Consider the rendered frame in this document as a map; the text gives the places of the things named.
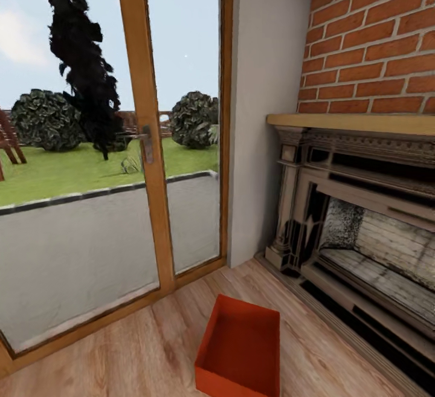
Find storage box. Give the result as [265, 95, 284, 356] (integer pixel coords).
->
[195, 295, 280, 397]

